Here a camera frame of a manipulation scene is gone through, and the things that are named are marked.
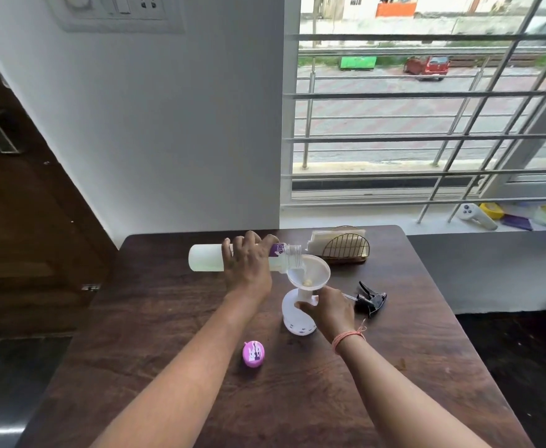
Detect person's right hand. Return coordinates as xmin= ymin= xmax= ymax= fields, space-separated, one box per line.
xmin=307 ymin=285 xmax=361 ymax=344

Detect person's left hand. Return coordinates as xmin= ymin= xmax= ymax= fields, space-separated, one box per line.
xmin=221 ymin=231 xmax=280 ymax=303

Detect clear plastic bottle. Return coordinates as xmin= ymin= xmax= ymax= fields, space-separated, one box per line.
xmin=188 ymin=242 xmax=307 ymax=275

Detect white plastic funnel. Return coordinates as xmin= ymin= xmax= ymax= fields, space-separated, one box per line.
xmin=286 ymin=254 xmax=331 ymax=305

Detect white spray bottle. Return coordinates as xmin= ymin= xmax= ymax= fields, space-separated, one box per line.
xmin=281 ymin=288 xmax=319 ymax=337

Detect person's right forearm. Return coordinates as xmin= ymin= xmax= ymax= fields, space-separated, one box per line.
xmin=333 ymin=332 xmax=490 ymax=448

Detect person's left forearm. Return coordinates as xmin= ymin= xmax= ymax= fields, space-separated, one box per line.
xmin=89 ymin=289 xmax=274 ymax=448

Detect black spray trigger nozzle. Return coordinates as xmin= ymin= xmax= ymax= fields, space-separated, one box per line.
xmin=343 ymin=281 xmax=388 ymax=318

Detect white paper napkins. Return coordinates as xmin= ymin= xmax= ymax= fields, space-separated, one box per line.
xmin=310 ymin=229 xmax=367 ymax=258

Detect purple bottle cap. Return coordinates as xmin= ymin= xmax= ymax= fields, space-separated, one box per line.
xmin=242 ymin=340 xmax=266 ymax=369

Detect steel balcony railing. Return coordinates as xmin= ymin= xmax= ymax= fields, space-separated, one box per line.
xmin=295 ymin=44 xmax=546 ymax=169

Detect white handheld controller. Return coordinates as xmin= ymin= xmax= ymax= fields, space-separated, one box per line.
xmin=457 ymin=203 xmax=499 ymax=231

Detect yellow tape roll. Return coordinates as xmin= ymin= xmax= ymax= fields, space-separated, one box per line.
xmin=479 ymin=202 xmax=506 ymax=221

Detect dark wooden door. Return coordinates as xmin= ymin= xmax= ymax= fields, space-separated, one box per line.
xmin=0 ymin=39 xmax=117 ymax=338

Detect purple flat card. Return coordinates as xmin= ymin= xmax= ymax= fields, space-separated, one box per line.
xmin=500 ymin=214 xmax=534 ymax=232

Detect green dumpster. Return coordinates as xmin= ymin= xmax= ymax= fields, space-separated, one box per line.
xmin=339 ymin=56 xmax=377 ymax=72

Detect grey metal window grille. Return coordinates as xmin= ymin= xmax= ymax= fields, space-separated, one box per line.
xmin=282 ymin=0 xmax=546 ymax=225

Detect red car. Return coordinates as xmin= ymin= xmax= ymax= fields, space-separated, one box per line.
xmin=403 ymin=55 xmax=451 ymax=82

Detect gold wire napkin holder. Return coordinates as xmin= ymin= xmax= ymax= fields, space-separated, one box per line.
xmin=308 ymin=226 xmax=371 ymax=266

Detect pink thread bracelet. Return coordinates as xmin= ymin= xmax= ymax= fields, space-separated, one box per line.
xmin=331 ymin=321 xmax=368 ymax=355

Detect white wall switchboard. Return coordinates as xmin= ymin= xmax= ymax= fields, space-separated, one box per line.
xmin=44 ymin=0 xmax=185 ymax=34

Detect orange boundary wall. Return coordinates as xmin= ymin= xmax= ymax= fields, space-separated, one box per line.
xmin=375 ymin=2 xmax=417 ymax=18

